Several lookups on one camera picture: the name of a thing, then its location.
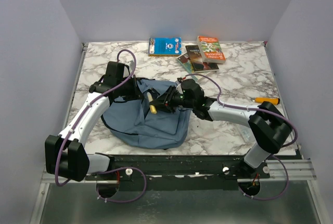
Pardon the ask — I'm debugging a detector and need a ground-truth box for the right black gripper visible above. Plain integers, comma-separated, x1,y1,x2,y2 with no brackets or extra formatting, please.
150,86,195,114

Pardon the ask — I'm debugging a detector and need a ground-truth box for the blue fabric backpack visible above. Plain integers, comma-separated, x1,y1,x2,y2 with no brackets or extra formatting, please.
101,78,190,150

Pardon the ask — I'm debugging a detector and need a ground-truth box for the orange white paperback book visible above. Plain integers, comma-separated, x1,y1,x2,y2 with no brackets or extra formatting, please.
197,36,226,64

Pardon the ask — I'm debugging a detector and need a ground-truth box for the yellow handled screwdriver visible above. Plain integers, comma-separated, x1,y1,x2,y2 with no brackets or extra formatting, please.
251,97,280,105

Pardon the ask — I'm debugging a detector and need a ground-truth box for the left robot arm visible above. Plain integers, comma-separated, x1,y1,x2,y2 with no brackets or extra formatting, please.
45,61,138,186

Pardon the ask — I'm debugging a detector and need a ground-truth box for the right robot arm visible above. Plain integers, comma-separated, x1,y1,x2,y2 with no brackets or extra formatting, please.
149,79,292,178

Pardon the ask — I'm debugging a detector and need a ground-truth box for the teal cover paperback book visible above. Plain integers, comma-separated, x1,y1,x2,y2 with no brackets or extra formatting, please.
177,53,203,82

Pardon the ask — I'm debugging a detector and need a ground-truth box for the dark cover paperback book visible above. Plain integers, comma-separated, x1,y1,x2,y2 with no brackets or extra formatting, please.
185,45,219,73

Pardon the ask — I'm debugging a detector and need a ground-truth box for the blue box book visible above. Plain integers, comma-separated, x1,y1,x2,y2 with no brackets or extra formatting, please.
148,38,182,56

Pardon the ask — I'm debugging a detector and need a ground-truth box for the clear plastic screw box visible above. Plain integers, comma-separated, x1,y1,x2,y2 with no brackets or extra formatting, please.
237,125,252,142

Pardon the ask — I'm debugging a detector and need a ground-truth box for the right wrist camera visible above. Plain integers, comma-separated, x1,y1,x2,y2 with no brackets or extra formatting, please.
176,78,196,94

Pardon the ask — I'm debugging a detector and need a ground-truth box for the black mounting base plate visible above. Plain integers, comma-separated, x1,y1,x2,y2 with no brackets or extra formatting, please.
85,153,271,192

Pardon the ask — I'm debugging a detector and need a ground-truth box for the aluminium rail frame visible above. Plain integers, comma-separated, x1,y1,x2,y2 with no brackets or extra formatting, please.
32,42,322,223

